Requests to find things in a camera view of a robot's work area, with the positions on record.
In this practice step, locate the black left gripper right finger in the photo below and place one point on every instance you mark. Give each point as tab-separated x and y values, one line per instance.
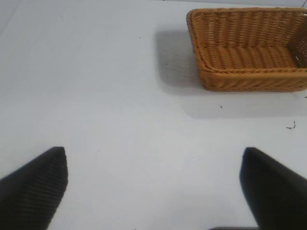
275	191

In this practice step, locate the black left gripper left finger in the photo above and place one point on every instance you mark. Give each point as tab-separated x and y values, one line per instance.
31	191

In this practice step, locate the brown woven wicker basket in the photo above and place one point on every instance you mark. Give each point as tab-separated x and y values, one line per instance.
249	57

